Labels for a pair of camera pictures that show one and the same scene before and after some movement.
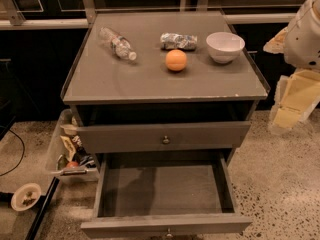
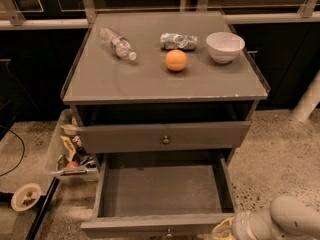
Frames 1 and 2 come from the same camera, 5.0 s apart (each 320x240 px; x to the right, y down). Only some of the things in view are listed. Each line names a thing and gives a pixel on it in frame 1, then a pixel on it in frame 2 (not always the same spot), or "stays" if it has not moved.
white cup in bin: (69, 129) stays
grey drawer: (164, 195) stays
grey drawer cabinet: (162, 97) stays
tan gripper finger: (277, 43) to (223, 231)
